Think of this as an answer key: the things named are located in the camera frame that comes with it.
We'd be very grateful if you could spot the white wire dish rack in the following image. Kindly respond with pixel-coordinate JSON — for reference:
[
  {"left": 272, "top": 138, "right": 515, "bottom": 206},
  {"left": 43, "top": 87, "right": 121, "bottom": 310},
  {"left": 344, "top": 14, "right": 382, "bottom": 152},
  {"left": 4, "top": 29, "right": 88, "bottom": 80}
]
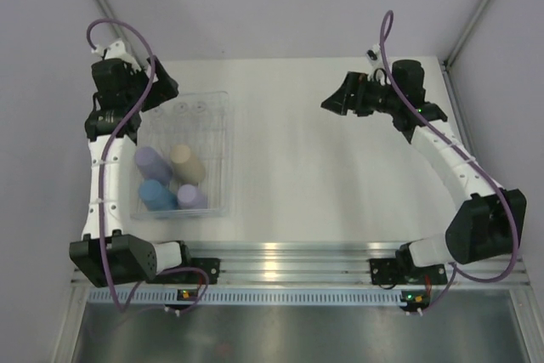
[{"left": 131, "top": 91, "right": 231, "bottom": 220}]

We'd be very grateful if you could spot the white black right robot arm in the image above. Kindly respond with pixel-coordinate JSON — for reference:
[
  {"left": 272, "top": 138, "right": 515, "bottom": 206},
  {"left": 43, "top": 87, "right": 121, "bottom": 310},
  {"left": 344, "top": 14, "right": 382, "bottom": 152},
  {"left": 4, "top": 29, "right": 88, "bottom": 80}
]
[{"left": 320, "top": 60, "right": 527, "bottom": 283}]

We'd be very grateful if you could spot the blue plastic cup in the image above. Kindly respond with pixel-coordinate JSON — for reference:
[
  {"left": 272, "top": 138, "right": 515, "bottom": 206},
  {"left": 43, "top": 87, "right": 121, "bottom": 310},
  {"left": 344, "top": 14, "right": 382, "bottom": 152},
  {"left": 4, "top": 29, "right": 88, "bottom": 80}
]
[{"left": 139, "top": 179, "right": 178, "bottom": 212}]

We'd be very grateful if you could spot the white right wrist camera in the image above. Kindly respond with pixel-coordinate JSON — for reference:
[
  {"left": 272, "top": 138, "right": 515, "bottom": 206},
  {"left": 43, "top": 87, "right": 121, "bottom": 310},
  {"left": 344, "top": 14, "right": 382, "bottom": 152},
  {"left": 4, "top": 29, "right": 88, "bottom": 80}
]
[{"left": 365, "top": 43, "right": 383, "bottom": 70}]

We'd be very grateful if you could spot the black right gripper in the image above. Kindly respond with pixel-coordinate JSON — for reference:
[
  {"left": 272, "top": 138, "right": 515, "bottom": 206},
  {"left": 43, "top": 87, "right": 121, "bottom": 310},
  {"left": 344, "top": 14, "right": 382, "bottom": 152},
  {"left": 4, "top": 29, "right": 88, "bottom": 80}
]
[{"left": 321, "top": 72, "right": 400, "bottom": 117}]

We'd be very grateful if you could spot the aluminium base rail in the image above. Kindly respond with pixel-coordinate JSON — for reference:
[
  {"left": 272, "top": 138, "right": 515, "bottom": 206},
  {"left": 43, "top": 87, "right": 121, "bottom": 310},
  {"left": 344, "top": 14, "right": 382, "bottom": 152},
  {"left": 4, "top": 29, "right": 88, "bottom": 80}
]
[{"left": 70, "top": 240, "right": 530, "bottom": 292}]

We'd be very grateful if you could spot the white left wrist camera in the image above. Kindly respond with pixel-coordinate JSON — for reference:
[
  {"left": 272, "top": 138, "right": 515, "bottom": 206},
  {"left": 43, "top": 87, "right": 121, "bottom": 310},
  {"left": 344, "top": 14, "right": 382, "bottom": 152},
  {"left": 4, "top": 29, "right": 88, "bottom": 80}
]
[{"left": 92, "top": 39, "right": 142, "bottom": 72}]

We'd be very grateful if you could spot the aluminium frame rail right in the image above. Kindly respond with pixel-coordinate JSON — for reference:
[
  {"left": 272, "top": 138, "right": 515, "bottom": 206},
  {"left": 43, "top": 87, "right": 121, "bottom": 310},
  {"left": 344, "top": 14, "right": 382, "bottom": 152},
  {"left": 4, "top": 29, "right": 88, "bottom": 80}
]
[{"left": 442, "top": 0, "right": 495, "bottom": 72}]

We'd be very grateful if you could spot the lilac plastic cup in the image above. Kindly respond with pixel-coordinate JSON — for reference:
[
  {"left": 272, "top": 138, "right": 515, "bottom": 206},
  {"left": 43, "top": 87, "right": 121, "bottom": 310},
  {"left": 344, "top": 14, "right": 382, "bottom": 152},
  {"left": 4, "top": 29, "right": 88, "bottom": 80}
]
[
  {"left": 177, "top": 184, "right": 207, "bottom": 210},
  {"left": 134, "top": 146, "right": 173, "bottom": 185}
]

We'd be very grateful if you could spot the aluminium frame rail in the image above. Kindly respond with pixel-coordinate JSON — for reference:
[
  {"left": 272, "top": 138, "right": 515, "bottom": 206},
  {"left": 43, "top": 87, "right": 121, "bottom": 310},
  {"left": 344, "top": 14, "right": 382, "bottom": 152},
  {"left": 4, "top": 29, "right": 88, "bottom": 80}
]
[
  {"left": 442, "top": 0, "right": 495, "bottom": 72},
  {"left": 93, "top": 0, "right": 146, "bottom": 66}
]

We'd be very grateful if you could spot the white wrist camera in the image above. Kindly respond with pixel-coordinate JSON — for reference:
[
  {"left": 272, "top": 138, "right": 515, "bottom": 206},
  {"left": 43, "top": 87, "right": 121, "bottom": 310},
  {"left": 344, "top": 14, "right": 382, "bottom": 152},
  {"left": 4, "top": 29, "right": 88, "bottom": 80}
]
[
  {"left": 92, "top": 39, "right": 142, "bottom": 72},
  {"left": 365, "top": 43, "right": 383, "bottom": 70}
]

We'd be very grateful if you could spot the beige plastic cup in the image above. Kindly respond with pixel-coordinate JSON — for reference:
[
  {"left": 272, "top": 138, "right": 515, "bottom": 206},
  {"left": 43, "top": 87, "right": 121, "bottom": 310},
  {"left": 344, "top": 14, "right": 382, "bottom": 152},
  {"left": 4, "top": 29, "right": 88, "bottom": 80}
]
[{"left": 169, "top": 144, "right": 206, "bottom": 185}]

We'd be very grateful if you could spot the perforated blue cable duct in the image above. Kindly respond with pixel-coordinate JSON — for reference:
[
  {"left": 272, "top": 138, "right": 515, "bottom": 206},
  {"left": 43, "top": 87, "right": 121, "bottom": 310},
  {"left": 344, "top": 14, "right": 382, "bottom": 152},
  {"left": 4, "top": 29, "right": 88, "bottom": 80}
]
[{"left": 84, "top": 288, "right": 430, "bottom": 307}]

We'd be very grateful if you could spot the clear plastic cup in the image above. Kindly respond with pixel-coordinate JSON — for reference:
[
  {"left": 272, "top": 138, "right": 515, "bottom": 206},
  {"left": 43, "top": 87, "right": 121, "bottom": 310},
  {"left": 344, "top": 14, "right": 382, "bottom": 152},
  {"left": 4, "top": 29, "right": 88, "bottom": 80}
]
[
  {"left": 146, "top": 107, "right": 167, "bottom": 133},
  {"left": 191, "top": 101, "right": 209, "bottom": 121},
  {"left": 173, "top": 102, "right": 191, "bottom": 121}
]

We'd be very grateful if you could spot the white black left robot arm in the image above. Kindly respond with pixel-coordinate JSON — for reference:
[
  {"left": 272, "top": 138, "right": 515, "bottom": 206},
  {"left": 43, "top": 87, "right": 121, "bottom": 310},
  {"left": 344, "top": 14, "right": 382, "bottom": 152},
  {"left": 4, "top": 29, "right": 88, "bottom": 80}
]
[{"left": 69, "top": 39, "right": 194, "bottom": 287}]

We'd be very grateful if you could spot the aluminium frame rail left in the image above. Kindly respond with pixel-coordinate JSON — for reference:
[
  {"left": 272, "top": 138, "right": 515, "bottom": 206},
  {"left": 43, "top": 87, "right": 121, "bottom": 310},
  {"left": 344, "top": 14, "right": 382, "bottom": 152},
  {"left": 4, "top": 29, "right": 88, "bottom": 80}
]
[{"left": 93, "top": 0, "right": 146, "bottom": 66}]

